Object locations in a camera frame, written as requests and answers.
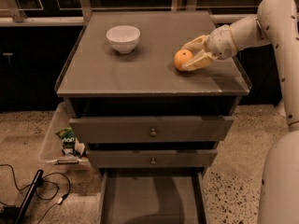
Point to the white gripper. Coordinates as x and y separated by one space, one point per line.
220 43

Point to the orange fruit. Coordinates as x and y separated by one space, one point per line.
181 57

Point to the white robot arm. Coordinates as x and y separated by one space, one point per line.
275 23

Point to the grey top drawer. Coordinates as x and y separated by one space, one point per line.
151 129

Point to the grey drawer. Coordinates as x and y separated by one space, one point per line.
152 196
151 129
152 158

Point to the grey drawer cabinet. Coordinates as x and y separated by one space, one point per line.
100 82

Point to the grey middle drawer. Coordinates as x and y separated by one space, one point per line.
152 158

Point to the grey bottom drawer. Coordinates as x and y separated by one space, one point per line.
152 196

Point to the white ceramic bowl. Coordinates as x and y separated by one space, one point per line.
123 38

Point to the metal window railing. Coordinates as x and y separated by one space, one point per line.
77 12

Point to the green snack bag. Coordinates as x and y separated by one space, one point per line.
68 139

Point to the clear plastic storage bin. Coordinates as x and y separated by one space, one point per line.
51 149

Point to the black bar on floor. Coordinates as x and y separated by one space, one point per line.
28 197

